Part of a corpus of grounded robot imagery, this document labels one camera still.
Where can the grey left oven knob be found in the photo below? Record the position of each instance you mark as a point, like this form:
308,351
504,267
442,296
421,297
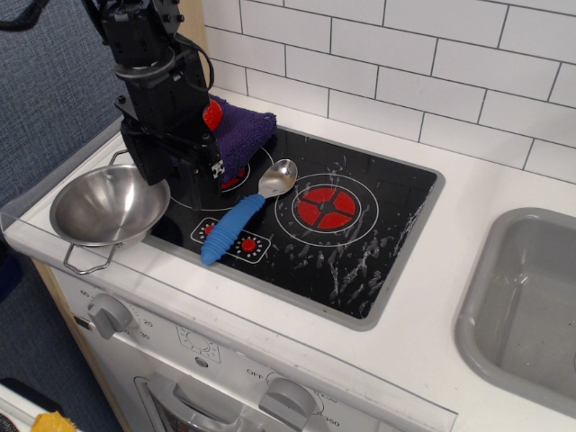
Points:
109,315

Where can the red plastic strawberry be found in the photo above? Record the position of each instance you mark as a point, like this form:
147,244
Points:
213,115

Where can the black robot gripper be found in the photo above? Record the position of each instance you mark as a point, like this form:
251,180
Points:
163,127

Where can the purple folded cloth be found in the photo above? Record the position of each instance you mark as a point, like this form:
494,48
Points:
240,135

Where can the silver pot with wire handles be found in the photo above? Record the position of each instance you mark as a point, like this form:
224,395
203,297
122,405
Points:
110,206

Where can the black toy stovetop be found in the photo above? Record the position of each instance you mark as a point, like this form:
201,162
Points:
334,245

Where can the grey sink basin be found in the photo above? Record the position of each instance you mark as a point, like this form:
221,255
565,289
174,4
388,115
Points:
516,328

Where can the white toy oven front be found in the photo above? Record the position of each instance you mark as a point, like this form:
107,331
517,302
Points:
165,377

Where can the wooden side post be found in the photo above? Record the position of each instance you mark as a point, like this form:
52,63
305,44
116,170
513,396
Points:
192,28

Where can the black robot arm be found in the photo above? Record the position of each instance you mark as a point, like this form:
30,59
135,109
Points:
154,23

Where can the yellow object at corner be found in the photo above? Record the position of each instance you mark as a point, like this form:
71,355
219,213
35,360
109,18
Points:
53,422

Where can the grey right oven knob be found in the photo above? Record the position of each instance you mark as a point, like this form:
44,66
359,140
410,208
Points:
289,403

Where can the grey oven knob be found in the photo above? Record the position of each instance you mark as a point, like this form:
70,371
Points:
289,403
109,315

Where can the blue handled metal spoon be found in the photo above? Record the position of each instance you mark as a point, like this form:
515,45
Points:
277,180

